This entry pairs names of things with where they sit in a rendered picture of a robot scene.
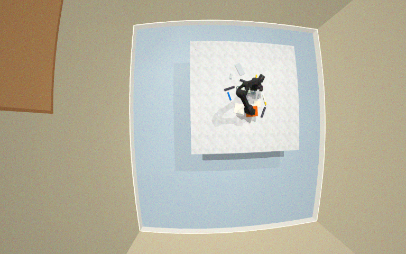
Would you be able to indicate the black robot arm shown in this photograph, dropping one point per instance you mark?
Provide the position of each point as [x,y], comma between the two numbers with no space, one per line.
[248,108]

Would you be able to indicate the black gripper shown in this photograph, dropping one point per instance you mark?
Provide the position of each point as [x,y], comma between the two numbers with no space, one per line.
[253,88]

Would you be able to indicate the grey letter keyboard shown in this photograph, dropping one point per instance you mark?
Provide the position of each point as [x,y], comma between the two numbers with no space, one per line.
[251,92]

